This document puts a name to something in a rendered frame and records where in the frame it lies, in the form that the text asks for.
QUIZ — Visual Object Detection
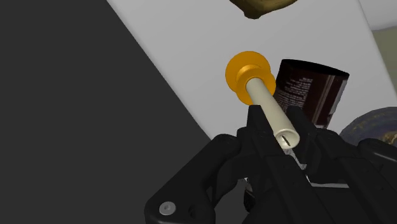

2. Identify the blue grey round plate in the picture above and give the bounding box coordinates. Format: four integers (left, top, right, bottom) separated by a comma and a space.
339, 106, 397, 147

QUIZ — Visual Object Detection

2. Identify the dark brown printed can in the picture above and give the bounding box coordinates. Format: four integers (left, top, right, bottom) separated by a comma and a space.
272, 59, 351, 129

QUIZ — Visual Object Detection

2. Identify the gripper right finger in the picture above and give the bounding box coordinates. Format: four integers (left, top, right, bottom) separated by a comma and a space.
286, 105, 397, 224

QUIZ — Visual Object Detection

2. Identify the orange plunger with cream handle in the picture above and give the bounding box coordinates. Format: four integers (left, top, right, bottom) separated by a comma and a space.
225, 51, 301, 150

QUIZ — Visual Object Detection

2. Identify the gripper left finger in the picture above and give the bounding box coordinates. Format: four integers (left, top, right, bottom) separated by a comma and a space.
144, 104, 281, 224

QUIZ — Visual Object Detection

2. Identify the olive brown lumpy object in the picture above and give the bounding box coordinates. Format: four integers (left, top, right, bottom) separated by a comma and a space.
228, 0, 298, 20

